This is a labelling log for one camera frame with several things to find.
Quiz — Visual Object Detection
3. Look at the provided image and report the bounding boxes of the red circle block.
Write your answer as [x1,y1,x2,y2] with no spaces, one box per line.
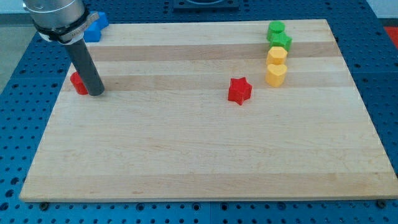
[70,72,88,95]

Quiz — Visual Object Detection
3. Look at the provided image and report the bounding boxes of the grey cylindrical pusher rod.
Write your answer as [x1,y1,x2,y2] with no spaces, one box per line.
[65,39,104,96]

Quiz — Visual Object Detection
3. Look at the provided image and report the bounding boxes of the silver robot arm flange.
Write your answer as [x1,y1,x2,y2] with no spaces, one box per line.
[23,0,100,45]

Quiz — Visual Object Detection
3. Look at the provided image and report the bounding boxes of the green circle block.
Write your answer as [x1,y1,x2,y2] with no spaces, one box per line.
[267,21,285,41]

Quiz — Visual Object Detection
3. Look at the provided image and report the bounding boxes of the blue block behind cube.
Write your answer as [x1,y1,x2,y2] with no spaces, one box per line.
[96,11,109,30]

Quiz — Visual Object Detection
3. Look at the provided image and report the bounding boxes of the wooden board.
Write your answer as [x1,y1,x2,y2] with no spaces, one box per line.
[20,19,397,202]

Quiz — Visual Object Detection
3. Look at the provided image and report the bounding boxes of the red star block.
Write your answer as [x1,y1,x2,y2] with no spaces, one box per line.
[228,77,252,105]

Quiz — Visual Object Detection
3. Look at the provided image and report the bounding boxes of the yellow heart block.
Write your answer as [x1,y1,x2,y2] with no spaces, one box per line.
[265,64,287,87]

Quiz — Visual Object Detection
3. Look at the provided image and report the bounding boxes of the yellow hexagon block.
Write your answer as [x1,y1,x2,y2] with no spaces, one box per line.
[266,47,288,65]

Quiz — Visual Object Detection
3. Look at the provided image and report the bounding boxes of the green star block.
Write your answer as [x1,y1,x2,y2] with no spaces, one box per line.
[270,32,292,52]

